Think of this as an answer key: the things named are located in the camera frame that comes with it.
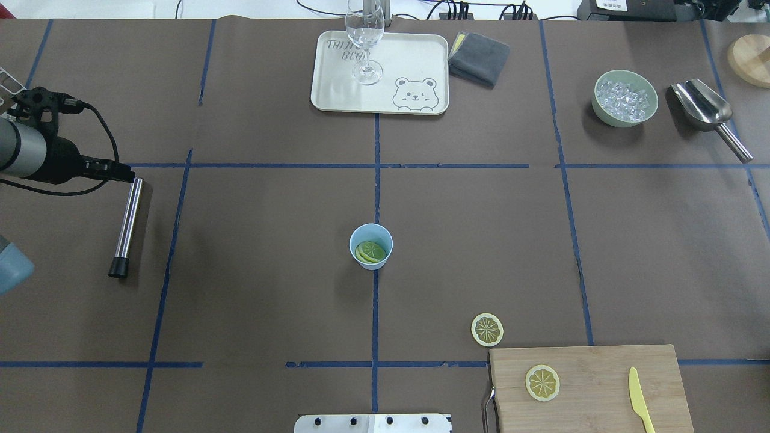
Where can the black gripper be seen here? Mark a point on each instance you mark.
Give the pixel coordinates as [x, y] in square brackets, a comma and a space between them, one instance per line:
[61, 160]

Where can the steel muddler black tip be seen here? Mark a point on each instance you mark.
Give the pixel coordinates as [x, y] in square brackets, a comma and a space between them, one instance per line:
[120, 262]

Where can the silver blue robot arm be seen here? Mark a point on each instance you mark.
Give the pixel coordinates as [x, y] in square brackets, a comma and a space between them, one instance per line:
[28, 155]

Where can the light blue plastic cup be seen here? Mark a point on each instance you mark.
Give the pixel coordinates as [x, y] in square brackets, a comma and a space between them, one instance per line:
[371, 232]

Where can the clear wine glass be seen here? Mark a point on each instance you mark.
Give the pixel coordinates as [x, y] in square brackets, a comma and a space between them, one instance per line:
[365, 25]

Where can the black power strip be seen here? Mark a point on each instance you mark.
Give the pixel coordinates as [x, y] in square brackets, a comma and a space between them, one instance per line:
[467, 10]

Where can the grey folded cloth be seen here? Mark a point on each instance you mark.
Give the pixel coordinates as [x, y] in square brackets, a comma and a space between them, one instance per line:
[478, 58]

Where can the black box with label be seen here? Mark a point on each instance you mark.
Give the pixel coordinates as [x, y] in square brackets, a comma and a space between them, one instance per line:
[612, 11]

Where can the green bowl of ice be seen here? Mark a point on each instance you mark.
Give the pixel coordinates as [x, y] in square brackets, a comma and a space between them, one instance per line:
[623, 98]

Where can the bamboo cutting board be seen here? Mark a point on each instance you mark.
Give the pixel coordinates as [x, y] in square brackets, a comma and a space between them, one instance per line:
[594, 390]

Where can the yellow plastic knife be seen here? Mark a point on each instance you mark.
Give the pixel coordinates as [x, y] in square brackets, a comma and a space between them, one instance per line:
[638, 401]

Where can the steel ice scoop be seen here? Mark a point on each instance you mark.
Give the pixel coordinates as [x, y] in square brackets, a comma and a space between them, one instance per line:
[707, 110]

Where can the wooden mug tree stand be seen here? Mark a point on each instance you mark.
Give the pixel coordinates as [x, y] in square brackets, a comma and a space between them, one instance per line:
[748, 57]

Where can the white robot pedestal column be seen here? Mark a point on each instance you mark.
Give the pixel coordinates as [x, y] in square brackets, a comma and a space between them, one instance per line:
[407, 422]

